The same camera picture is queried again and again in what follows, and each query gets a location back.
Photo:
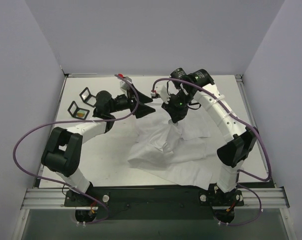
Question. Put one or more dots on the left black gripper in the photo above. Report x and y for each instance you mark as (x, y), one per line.
(135, 102)

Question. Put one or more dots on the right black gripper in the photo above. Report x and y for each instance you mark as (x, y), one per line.
(175, 115)

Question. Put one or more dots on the white garment shirt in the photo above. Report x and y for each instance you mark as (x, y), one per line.
(177, 153)

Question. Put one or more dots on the colourful painted round brooch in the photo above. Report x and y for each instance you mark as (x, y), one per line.
(80, 114)

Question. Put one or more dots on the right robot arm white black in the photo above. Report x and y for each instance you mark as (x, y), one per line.
(239, 139)

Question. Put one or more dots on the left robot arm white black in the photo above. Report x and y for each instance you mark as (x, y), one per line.
(62, 152)

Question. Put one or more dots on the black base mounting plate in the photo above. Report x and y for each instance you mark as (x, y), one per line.
(168, 202)

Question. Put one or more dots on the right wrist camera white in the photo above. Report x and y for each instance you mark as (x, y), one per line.
(161, 92)

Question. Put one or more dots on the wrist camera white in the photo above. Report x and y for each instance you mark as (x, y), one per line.
(161, 92)
(125, 83)

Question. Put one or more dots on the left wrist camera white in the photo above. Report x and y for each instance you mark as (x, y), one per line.
(125, 83)

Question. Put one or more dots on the black frame stand upper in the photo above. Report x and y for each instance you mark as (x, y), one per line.
(88, 98)

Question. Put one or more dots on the black frame stand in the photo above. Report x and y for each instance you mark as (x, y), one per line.
(88, 98)
(73, 109)

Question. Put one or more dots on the black frame stand lower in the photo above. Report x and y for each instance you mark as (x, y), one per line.
(73, 109)

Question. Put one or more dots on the aluminium front rail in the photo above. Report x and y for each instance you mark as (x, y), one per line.
(43, 199)

